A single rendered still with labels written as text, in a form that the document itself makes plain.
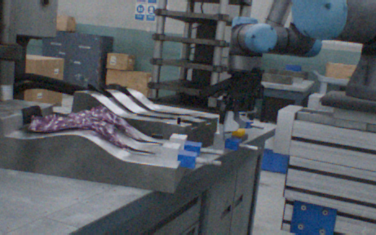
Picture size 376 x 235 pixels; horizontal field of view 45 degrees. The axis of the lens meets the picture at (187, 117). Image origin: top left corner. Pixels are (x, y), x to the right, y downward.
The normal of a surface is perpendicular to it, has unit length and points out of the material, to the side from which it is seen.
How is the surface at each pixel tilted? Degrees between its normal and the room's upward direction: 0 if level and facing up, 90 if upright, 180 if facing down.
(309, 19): 95
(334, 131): 90
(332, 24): 127
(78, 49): 90
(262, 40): 90
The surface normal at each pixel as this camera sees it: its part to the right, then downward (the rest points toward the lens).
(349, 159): -0.37, 0.11
